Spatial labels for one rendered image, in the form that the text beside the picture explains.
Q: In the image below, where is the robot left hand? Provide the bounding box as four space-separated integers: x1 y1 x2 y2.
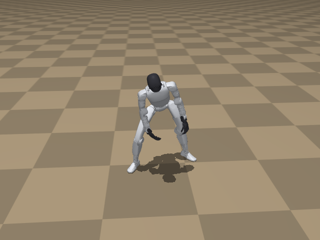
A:
180 116 189 135

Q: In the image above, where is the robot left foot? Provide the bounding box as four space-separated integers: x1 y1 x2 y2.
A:
180 150 197 162

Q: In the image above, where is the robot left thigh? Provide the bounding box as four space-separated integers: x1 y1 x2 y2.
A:
167 100 183 136

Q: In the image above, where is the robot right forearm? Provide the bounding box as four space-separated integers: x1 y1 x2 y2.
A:
139 110 151 133

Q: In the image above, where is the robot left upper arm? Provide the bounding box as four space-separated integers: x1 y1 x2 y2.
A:
166 81 181 105

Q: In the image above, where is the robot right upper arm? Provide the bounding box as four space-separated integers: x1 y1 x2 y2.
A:
137 89 148 116

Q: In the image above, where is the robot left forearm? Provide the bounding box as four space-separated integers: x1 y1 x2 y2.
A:
177 97 187 120

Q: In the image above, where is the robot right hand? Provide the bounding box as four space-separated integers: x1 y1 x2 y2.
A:
147 128 161 141

